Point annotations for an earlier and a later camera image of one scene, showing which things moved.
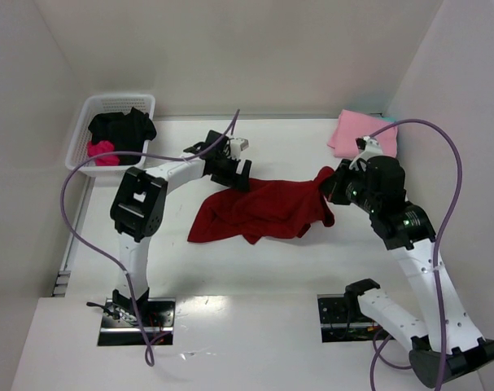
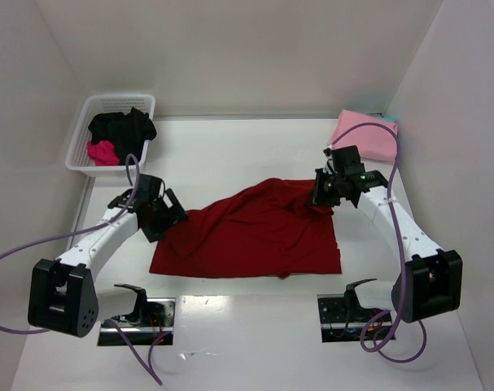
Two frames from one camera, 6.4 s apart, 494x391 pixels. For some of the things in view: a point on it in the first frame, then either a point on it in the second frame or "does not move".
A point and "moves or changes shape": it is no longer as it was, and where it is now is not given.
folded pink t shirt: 352,125 does not move
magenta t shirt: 101,147 does not move
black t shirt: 128,133 does not move
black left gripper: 224,164 -> 161,220
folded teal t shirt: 391,119 does not move
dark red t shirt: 271,208 moves or changes shape
